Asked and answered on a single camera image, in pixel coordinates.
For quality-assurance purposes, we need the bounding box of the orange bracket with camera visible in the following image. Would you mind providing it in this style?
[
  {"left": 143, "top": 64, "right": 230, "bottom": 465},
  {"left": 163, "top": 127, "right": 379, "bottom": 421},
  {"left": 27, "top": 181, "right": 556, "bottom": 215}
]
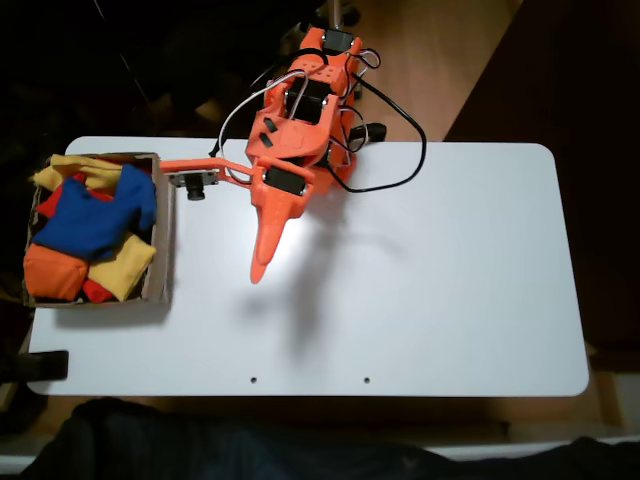
[{"left": 158, "top": 156, "right": 261, "bottom": 203}]

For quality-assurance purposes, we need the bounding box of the orange bean bag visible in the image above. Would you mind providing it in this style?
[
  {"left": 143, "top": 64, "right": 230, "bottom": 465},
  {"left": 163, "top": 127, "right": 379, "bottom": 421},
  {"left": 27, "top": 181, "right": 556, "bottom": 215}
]
[{"left": 23, "top": 243, "right": 91, "bottom": 302}]

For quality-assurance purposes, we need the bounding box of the blue bean bag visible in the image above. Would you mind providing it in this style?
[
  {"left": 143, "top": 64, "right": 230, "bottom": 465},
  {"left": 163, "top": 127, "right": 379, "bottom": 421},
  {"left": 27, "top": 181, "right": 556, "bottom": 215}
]
[
  {"left": 117, "top": 163, "right": 159, "bottom": 231},
  {"left": 30, "top": 177, "right": 146, "bottom": 262}
]

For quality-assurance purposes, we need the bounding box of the red bean bag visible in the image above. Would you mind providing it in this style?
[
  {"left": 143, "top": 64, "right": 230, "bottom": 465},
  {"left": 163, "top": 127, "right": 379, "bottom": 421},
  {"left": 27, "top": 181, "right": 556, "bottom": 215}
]
[
  {"left": 35, "top": 172, "right": 117, "bottom": 219},
  {"left": 81, "top": 278, "right": 117, "bottom": 304}
]

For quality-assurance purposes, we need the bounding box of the cardboard box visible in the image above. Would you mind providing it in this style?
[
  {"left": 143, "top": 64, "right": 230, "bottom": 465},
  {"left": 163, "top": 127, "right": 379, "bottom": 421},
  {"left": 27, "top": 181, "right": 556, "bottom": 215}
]
[{"left": 22, "top": 152, "right": 177, "bottom": 309}]

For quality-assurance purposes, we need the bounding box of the black camera stand clamp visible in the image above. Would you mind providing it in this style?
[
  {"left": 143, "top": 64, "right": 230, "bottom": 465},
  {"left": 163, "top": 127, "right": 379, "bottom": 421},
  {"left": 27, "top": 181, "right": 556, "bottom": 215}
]
[{"left": 0, "top": 349, "right": 70, "bottom": 385}]

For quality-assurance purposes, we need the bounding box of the office chair base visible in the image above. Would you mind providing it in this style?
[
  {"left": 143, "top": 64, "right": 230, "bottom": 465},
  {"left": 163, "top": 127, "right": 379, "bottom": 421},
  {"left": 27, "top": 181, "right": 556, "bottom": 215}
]
[{"left": 284, "top": 0, "right": 361, "bottom": 39}]

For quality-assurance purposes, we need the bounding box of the black table clamp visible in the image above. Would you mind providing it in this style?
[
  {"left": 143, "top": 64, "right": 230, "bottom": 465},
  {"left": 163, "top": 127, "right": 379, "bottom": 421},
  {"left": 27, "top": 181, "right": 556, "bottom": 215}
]
[{"left": 349, "top": 121, "right": 389, "bottom": 151}]

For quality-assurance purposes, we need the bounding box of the yellow bean bag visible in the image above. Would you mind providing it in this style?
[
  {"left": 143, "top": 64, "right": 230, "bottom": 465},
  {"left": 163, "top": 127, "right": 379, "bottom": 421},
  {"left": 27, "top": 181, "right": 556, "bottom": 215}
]
[
  {"left": 87, "top": 232, "right": 157, "bottom": 302},
  {"left": 30, "top": 153, "right": 124, "bottom": 194}
]

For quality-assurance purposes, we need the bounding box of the white cable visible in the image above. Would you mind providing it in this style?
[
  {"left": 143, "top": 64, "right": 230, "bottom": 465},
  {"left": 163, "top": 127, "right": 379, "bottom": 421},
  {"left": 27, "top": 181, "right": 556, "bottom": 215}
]
[{"left": 218, "top": 69, "right": 311, "bottom": 151}]

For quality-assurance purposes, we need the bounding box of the long black cable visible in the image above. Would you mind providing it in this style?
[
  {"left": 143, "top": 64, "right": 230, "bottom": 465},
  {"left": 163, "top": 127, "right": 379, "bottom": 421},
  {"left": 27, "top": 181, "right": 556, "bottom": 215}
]
[{"left": 327, "top": 79, "right": 427, "bottom": 195}]

